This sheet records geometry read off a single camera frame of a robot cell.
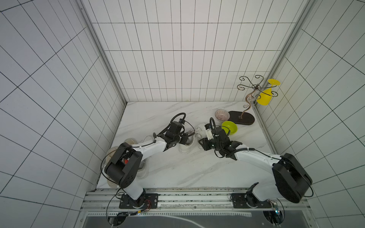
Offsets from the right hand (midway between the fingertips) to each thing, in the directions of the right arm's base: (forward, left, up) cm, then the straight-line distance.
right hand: (200, 137), depth 88 cm
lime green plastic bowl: (+14, -22, -7) cm, 27 cm away
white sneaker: (-22, +31, -1) cm, 38 cm away
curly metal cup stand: (+31, -27, +21) cm, 46 cm away
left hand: (0, +10, -2) cm, 11 cm away
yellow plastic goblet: (+17, -37, +21) cm, 46 cm away
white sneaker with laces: (0, +4, +1) cm, 4 cm away
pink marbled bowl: (+26, -18, -8) cm, 33 cm away
